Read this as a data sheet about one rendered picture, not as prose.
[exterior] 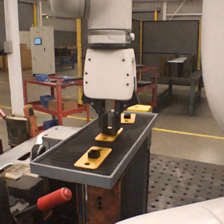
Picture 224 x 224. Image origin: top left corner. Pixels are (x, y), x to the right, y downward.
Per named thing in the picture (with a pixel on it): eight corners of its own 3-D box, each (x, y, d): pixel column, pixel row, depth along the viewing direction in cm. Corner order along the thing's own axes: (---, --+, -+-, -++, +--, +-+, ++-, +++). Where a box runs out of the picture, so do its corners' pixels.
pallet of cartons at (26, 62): (33, 69, 1390) (32, 43, 1356) (23, 71, 1319) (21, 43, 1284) (16, 68, 1435) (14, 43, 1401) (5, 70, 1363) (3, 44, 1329)
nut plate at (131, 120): (121, 114, 72) (121, 110, 72) (135, 114, 71) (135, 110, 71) (118, 123, 64) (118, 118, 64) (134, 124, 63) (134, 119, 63)
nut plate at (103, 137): (107, 127, 61) (107, 122, 60) (123, 129, 59) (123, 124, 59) (94, 140, 53) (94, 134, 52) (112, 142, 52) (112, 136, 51)
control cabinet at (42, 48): (32, 76, 1095) (28, 15, 1033) (40, 75, 1142) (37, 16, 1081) (47, 77, 1063) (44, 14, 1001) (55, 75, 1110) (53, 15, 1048)
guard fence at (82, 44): (137, 86, 830) (138, 20, 779) (141, 87, 824) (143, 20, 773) (76, 112, 530) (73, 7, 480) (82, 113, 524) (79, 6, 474)
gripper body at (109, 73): (139, 41, 53) (138, 96, 56) (91, 41, 56) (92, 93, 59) (131, 41, 46) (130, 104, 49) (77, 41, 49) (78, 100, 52)
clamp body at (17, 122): (22, 184, 124) (14, 111, 115) (48, 190, 120) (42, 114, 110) (7, 195, 115) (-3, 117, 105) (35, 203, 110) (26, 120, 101)
